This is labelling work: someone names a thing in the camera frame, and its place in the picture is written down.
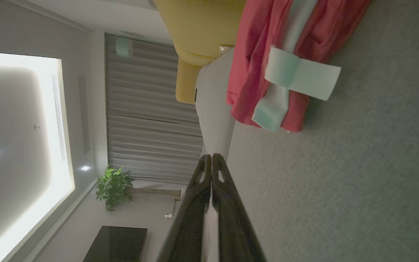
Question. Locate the round ceiling spotlight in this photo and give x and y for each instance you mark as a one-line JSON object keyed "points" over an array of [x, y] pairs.
{"points": [[85, 168]]}

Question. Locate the grey pleated curtain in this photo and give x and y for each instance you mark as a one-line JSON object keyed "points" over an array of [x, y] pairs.
{"points": [[147, 109]]}

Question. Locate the black cabinet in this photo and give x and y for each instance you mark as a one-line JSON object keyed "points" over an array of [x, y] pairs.
{"points": [[118, 243]]}

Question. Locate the grey fabric sofa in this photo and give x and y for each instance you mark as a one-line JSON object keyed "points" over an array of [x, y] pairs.
{"points": [[358, 182]]}

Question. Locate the red shorts white stripe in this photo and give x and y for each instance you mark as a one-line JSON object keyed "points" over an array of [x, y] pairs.
{"points": [[253, 54]]}

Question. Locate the green potted plant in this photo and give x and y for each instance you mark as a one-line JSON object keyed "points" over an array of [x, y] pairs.
{"points": [[113, 187]]}

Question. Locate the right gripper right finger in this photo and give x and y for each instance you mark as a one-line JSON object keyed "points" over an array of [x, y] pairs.
{"points": [[235, 225]]}

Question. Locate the pale cylinder lamp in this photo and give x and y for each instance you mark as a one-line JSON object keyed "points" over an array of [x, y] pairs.
{"points": [[124, 47]]}

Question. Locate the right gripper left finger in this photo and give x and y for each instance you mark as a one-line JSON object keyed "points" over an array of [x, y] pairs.
{"points": [[191, 218]]}

